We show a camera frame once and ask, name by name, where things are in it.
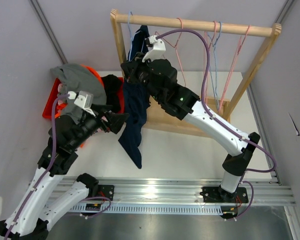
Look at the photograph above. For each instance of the blue wire hanger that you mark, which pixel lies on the blue wire hanger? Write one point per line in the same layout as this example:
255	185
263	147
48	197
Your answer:
131	37
214	80

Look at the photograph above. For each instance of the navy blue shorts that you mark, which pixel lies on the navy blue shorts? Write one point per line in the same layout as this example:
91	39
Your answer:
136	102

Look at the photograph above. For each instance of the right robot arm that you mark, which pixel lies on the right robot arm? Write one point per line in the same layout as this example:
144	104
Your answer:
240	146

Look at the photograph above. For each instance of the orange shorts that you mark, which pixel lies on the orange shorts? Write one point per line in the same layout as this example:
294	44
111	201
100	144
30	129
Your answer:
78	77

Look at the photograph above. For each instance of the aluminium mounting rail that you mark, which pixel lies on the aluminium mounting rail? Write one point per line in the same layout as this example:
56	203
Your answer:
180	197

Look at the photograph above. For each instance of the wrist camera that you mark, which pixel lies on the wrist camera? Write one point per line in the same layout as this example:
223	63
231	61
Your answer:
83	100
157	48

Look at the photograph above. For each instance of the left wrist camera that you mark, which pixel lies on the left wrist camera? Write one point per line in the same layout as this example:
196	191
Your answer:
83	100

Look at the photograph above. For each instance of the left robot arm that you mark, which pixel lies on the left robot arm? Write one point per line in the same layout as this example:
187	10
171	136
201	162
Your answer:
31	220

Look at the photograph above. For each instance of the black shorts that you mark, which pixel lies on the black shorts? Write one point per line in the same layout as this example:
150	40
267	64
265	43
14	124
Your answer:
112	85

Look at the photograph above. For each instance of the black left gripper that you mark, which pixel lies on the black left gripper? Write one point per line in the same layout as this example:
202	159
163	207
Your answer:
115	120

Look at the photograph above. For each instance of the pink wire hanger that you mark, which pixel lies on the pink wire hanger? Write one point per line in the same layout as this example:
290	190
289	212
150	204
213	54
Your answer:
210	49
240	43
175	47

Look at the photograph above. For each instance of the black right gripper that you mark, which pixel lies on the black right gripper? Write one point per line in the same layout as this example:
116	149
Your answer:
131	68

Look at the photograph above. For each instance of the pink patterned shorts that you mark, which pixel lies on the pink patterned shorts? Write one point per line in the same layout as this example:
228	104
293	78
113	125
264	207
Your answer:
62	90

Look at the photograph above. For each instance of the grey shorts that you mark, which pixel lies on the grey shorts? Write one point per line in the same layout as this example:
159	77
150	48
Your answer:
80	87

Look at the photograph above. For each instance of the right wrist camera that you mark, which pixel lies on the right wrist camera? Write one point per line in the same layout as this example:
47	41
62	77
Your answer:
157	48

